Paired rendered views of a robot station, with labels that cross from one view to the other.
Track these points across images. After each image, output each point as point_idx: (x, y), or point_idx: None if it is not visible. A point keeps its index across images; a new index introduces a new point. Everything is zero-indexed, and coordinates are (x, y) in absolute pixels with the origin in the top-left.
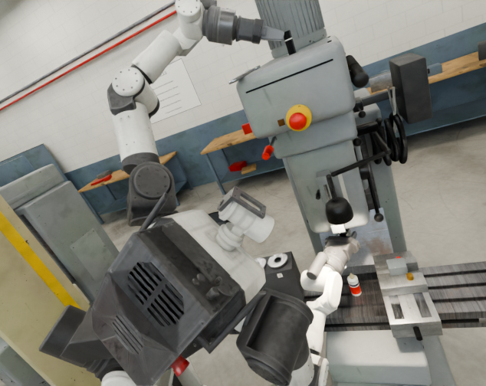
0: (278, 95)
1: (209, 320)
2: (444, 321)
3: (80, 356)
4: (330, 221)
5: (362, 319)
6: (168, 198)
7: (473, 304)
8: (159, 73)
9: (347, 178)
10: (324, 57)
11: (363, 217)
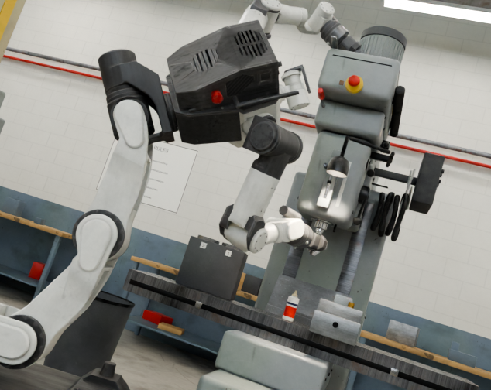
0: (350, 66)
1: (276, 61)
2: (360, 359)
3: (129, 74)
4: (328, 168)
5: (283, 326)
6: None
7: (393, 357)
8: (284, 21)
9: (353, 169)
10: (388, 63)
11: (346, 210)
